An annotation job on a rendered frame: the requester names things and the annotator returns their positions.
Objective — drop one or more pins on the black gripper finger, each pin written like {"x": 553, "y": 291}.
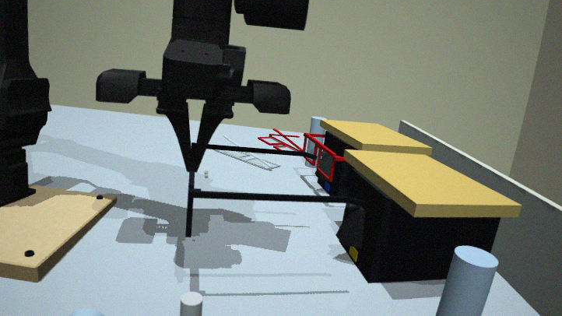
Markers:
{"x": 209, "y": 122}
{"x": 180, "y": 121}

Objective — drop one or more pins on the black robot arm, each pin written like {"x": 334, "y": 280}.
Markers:
{"x": 190, "y": 67}

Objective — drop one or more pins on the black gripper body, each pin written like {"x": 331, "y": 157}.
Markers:
{"x": 122, "y": 86}

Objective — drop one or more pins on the light blue cylinder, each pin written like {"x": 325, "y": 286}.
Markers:
{"x": 316, "y": 129}
{"x": 468, "y": 283}
{"x": 86, "y": 312}

